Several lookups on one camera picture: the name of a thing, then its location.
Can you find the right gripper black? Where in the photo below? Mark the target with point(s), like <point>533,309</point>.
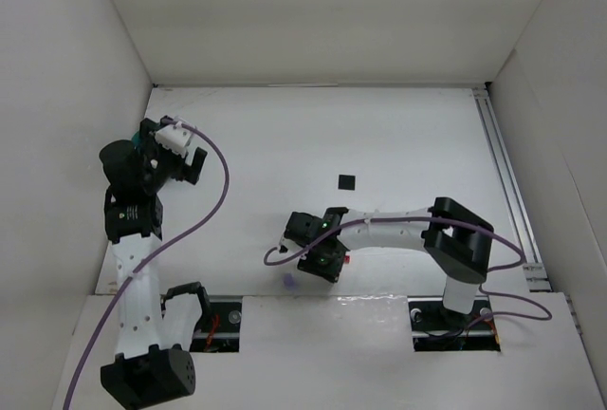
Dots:
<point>294,230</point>

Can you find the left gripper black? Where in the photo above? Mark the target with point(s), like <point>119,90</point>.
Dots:
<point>179,166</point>

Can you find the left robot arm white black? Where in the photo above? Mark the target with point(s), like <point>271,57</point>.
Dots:
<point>153,363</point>

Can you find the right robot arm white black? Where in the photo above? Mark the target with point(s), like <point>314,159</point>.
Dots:
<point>458,241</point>

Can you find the small lavender lego piece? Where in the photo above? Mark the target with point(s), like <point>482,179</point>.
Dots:
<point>289,282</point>

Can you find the teal round divided container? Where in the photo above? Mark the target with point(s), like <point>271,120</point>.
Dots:
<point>136,141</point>

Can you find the black square marker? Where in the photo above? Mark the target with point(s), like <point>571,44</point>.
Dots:
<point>347,182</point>

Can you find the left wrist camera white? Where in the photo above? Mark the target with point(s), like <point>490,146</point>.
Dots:
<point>173,136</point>

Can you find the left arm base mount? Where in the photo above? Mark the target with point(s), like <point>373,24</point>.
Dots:
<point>218,328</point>

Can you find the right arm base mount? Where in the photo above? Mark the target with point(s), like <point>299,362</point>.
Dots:
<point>437,329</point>

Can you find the aluminium rail right side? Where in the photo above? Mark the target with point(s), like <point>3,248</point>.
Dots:
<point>534,271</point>

